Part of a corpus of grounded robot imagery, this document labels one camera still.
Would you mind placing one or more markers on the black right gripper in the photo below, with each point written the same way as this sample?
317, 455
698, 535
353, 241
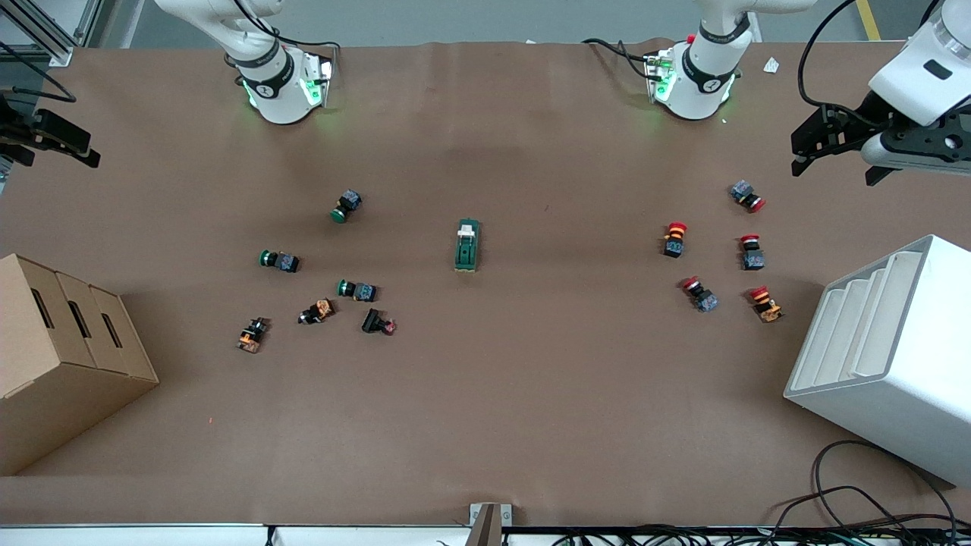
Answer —
23, 131

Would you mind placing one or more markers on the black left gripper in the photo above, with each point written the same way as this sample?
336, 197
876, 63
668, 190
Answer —
844, 127

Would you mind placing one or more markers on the green load switch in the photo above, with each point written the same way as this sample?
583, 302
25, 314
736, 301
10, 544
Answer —
467, 246

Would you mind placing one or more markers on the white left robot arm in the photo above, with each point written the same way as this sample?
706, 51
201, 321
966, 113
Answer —
702, 83

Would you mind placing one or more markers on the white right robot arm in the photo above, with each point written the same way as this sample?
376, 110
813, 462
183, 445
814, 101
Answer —
277, 91

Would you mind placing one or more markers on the small white paper scrap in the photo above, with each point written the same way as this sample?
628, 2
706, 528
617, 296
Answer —
771, 65

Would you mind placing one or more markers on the red mushroom button blue body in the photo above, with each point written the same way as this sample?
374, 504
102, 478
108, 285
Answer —
747, 196
752, 252
699, 294

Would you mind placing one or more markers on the red mushroom button orange body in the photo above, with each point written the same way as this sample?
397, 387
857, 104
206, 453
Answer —
765, 303

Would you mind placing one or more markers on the red mushroom button black body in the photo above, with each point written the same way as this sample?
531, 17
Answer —
674, 239

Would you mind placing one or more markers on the brown cardboard box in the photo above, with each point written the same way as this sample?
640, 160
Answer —
68, 364

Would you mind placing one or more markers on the white stepped sorting rack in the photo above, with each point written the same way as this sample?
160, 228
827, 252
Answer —
895, 379

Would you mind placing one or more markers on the black button with orange body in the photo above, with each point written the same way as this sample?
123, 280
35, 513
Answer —
317, 312
252, 334

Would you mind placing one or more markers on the brown table cover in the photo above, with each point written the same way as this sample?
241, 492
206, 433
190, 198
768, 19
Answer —
531, 394

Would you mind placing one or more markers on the aluminium frame profile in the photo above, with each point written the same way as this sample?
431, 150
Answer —
42, 34

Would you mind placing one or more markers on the green push button switch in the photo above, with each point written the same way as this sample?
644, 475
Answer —
279, 261
357, 290
347, 205

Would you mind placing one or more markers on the black switch with red lens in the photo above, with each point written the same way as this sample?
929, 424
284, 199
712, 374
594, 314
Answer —
378, 322

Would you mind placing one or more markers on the white table edge rail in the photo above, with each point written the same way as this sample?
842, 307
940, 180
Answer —
152, 535

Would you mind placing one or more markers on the grey metal bracket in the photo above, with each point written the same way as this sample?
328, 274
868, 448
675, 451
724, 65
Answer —
489, 519

